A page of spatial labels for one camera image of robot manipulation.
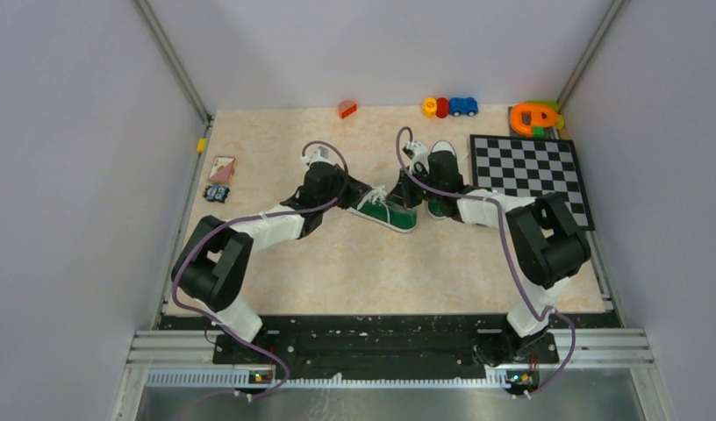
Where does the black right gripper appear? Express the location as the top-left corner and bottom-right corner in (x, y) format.
(386, 165), (443, 210)

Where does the green canvas sneaker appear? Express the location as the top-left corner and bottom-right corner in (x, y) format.
(425, 139), (470, 221)
(347, 185), (418, 233)

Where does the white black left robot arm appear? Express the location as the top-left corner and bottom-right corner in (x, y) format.
(171, 161), (370, 363)

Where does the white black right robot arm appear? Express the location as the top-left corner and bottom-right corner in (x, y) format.
(396, 141), (591, 361)

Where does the orange toy brick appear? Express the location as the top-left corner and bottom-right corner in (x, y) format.
(338, 100), (358, 120)

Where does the yellow toy block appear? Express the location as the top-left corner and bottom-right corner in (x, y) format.
(421, 97), (438, 118)

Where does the red toy block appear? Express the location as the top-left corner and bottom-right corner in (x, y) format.
(436, 97), (449, 118)

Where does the blue toy car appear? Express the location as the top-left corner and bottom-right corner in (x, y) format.
(448, 97), (479, 117)

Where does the black white chessboard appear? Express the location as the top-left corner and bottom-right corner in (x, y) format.
(469, 134), (595, 231)

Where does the pink tangram puzzle box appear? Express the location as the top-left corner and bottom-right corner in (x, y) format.
(207, 156), (237, 185)

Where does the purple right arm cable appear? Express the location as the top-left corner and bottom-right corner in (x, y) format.
(395, 126), (576, 399)

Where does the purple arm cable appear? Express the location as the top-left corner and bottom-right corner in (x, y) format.
(395, 126), (576, 399)
(170, 140), (350, 402)

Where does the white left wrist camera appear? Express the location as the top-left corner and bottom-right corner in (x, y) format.
(305, 146), (333, 166)

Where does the orange green ring toy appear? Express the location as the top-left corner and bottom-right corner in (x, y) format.
(508, 100), (565, 139)

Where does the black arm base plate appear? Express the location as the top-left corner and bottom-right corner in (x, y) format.
(157, 313), (624, 385)

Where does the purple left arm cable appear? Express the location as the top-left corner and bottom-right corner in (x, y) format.
(170, 140), (350, 402)

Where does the aluminium frame rail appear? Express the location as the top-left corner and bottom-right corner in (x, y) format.
(113, 326), (673, 420)

